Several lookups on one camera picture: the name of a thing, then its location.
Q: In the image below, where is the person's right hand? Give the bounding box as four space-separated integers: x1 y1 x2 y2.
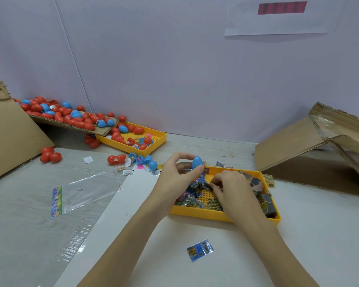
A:
209 170 270 230

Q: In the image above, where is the yellow plastic tray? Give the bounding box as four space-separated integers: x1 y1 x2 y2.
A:
169 165 282 226

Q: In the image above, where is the tall brown cardboard box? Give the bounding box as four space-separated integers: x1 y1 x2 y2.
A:
0 69 55 184

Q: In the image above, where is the clear bag with coloured label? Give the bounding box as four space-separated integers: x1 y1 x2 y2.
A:
51 171 126 219

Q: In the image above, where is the person's right forearm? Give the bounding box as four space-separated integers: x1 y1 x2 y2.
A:
245 217 321 287

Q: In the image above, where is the torn flattened cardboard box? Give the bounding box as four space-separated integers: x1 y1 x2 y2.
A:
254 102 359 198

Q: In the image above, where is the brown cardboard sheet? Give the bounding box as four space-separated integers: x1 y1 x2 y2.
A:
30 113 120 138

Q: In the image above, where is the person's left forearm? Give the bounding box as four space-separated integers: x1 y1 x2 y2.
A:
78 203 168 287

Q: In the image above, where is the yellow tray under eggs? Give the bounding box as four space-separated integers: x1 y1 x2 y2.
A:
97 121 168 157

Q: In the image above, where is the single blue plastic egg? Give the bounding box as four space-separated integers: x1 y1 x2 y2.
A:
191 156 205 171

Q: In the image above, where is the white paper sign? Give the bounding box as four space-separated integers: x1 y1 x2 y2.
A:
224 0 342 37

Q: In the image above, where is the person's left hand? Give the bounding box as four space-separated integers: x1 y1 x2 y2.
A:
148 153 205 216

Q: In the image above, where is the pile of plastic eggs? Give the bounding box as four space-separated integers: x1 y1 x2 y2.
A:
15 96 167 172

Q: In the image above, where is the blue packet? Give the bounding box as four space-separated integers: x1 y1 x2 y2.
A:
187 239 215 262

